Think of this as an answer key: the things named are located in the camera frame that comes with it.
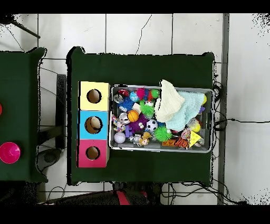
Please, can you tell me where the black floor cable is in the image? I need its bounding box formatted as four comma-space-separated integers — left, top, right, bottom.
214, 118, 270, 132

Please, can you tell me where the silver mesh bin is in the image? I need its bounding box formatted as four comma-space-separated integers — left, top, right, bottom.
109, 83, 215, 153

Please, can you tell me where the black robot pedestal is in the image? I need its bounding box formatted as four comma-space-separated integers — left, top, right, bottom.
112, 182, 163, 205

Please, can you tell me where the light blue waffle cloth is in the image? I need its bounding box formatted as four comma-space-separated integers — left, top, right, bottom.
165, 90, 206, 132

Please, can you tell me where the grey round base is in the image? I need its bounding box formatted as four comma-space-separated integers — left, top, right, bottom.
37, 147, 62, 172

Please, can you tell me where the cream waffle cloth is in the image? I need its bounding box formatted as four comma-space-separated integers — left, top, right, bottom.
154, 79, 186, 124

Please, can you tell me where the black tripod leg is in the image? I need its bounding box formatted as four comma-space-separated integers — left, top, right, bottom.
0, 14, 41, 39

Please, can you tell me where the dark green side tablecloth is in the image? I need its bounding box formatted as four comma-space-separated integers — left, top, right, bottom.
0, 47, 49, 183

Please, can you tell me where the orange basketball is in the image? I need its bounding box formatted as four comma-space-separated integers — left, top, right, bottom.
127, 109, 140, 123

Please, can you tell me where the white baseball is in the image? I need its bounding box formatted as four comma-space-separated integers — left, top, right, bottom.
113, 132, 127, 144

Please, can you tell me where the brown plush animal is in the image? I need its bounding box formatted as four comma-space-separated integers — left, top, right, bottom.
138, 132, 152, 147

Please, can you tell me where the green spiky monster with eyes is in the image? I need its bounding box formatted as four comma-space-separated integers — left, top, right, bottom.
139, 99, 156, 119

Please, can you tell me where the black upright panel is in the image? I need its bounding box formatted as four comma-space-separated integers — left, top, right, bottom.
55, 73, 67, 150

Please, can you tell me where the wooden box with three holes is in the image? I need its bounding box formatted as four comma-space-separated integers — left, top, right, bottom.
76, 81, 111, 169

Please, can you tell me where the blue spiky ball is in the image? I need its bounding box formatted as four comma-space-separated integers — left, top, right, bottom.
118, 96, 136, 111

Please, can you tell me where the small soccer ball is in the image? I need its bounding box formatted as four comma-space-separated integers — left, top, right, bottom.
146, 119, 158, 132

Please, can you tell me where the pink bowl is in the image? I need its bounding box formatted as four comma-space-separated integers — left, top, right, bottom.
0, 142, 21, 164

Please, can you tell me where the multicolour spiky caterpillar toy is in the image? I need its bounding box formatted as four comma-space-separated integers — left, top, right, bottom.
136, 87, 160, 102

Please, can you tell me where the silver robot toy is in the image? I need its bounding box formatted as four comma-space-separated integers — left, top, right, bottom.
128, 134, 142, 144

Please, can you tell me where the yellow cheese wedge toy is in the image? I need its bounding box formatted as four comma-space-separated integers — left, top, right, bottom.
188, 130, 202, 148

